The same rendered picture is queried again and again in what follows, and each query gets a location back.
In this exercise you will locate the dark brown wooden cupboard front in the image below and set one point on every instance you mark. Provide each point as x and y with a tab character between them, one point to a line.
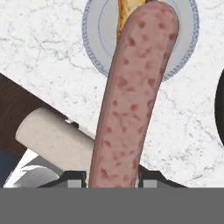
16	108

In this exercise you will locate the pink speckled sausage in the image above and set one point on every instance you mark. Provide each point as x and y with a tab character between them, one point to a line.
137	96

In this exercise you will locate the black round bowl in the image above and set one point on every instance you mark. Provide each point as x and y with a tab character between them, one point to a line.
220	108

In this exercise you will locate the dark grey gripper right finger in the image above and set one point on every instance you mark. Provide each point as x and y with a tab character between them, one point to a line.
150	179

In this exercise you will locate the golden brown bun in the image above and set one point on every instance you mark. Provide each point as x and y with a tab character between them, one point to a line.
125	13

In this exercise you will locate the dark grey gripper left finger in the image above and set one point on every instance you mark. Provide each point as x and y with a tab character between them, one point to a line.
74	179

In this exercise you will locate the grey plate with blue rim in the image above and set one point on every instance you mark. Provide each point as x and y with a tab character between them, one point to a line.
97	32

